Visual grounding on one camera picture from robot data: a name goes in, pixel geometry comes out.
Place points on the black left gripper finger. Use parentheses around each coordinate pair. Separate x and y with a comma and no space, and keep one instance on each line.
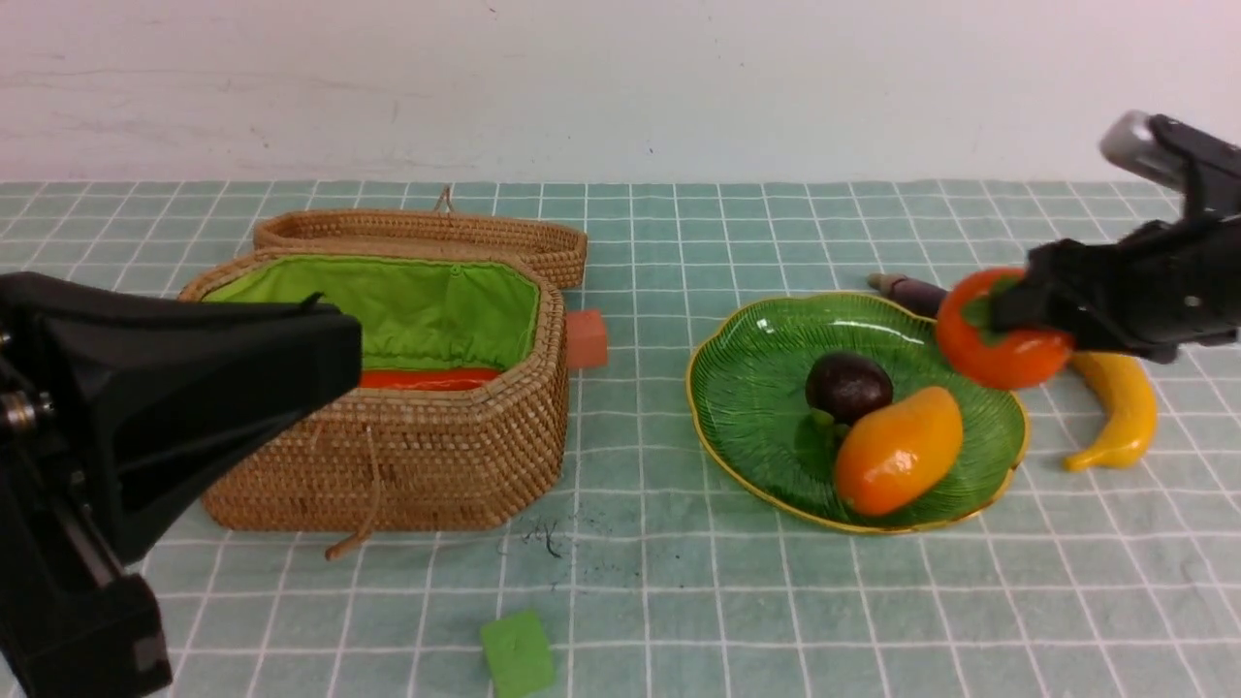
(142,403)

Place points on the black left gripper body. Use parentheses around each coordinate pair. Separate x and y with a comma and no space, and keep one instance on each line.
(75,622)

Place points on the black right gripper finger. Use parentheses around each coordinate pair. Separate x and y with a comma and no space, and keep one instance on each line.
(1013,310)

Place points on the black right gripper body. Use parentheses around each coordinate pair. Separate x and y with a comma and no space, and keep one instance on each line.
(1161,287)

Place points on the orange toy persimmon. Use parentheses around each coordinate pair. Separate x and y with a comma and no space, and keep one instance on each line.
(1007,361)

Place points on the dark purple toy eggplant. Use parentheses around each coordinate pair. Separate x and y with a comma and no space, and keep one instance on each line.
(918,297)

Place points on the yellow toy banana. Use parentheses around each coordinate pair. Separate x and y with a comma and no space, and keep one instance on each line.
(1126,394)

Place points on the purple toy mangosteen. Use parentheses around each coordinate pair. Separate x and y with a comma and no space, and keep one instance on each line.
(847,386)

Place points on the orange yellow toy mango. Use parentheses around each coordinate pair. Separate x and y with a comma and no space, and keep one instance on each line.
(899,452)

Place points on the orange toy carrot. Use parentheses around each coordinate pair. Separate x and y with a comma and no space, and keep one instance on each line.
(459,379)

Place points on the woven wicker basket green lining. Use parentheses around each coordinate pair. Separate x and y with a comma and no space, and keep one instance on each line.
(401,460)

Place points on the green leaf-shaped glass plate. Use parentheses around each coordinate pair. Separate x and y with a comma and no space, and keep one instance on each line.
(745,393)

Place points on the orange foam block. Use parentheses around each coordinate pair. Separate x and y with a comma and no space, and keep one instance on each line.
(587,345)

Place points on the woven wicker basket lid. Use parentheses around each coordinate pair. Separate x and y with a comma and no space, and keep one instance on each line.
(557,252)

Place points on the green foam cube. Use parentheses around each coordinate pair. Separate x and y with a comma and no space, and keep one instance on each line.
(518,655)

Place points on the green checkered tablecloth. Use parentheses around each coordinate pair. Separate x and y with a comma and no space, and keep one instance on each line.
(655,575)

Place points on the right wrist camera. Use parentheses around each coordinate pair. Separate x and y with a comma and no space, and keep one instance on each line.
(1202,168)

